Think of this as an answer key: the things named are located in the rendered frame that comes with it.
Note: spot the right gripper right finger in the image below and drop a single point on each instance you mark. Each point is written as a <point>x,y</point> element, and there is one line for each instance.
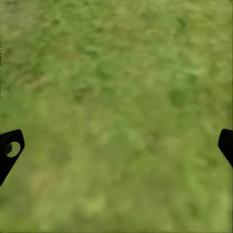
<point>225,143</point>

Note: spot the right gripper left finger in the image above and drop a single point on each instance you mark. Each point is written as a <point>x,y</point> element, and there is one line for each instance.
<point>11,146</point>

